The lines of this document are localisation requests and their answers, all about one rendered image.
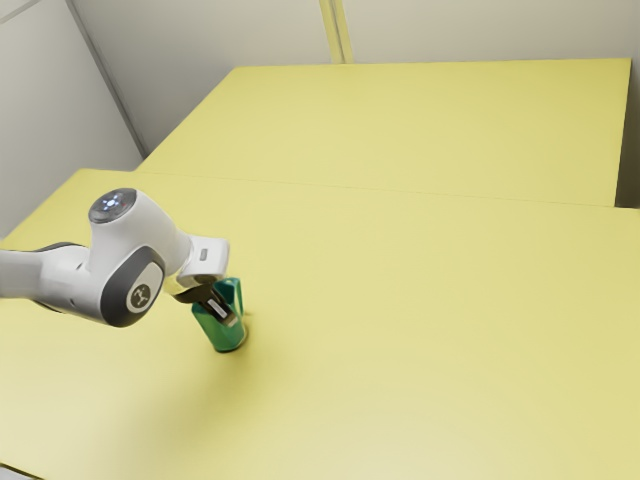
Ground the teal faceted mug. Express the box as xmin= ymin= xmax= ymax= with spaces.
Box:
xmin=191 ymin=277 xmax=249 ymax=354

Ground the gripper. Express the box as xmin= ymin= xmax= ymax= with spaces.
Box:
xmin=171 ymin=280 xmax=239 ymax=328

